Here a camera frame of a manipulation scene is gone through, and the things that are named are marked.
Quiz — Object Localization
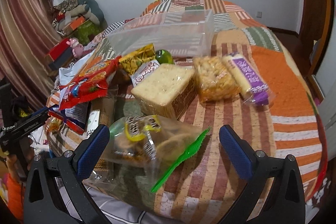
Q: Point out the red snack bag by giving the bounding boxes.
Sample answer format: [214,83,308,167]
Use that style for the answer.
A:
[59,55,121,110]

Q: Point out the cracker block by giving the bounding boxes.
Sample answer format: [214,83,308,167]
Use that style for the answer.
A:
[131,64,197,120]

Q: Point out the person's left hand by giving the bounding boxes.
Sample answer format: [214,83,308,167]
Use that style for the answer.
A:
[6,155,21,183]

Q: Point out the patchwork striped quilt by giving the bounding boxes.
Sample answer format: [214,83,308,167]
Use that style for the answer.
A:
[45,0,329,224]

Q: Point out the dark box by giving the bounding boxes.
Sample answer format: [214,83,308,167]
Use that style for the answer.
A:
[48,47,73,71]

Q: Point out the white plastic bag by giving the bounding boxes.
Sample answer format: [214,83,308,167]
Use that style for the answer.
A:
[59,52,93,86]

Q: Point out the red box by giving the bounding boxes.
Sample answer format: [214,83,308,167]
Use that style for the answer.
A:
[45,38,70,64]

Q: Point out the striped red curtain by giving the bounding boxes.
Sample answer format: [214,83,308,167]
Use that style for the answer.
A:
[1,0,60,109]

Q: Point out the pink plush toy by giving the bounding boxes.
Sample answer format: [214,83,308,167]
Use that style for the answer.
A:
[67,38,84,59]

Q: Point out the purple wrapped snack bar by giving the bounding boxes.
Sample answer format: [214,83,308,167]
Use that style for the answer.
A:
[222,52,273,106]

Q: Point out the clear bag of cookies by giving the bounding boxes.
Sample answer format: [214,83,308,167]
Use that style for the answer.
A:
[86,115,204,211]

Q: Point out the green plastic fork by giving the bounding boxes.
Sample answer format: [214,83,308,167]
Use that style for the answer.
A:
[150,127,210,193]

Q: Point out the pile of clothes and boxes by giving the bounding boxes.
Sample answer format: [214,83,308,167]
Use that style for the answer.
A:
[52,0,107,46]

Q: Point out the white red snack packet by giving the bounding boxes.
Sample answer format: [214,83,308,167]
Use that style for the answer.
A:
[130,59,160,87]

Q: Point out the orange rice crisp pack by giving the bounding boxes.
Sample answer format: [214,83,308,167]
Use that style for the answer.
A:
[193,56,240,103]

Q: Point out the yellow snack packet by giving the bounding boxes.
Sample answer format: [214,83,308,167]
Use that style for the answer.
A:
[119,43,155,76]

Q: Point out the green jelly cup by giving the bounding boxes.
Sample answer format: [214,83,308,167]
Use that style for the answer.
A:
[155,50,174,64]

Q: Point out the clear plastic storage bin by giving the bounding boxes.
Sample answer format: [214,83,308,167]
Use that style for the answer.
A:
[106,10,214,57]

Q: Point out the wooden door frame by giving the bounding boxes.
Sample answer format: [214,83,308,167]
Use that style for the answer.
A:
[299,0,334,78]

